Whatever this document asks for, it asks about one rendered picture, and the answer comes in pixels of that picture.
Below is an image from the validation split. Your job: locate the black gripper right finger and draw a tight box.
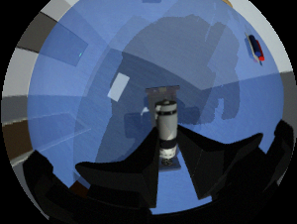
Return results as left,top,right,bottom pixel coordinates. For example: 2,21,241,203
177,124,262,200

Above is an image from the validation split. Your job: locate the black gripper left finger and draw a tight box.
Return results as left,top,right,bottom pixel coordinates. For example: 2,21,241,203
75,127,160,209

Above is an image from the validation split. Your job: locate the white battery with black bands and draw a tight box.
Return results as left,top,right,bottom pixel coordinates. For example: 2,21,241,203
155,99,177,158

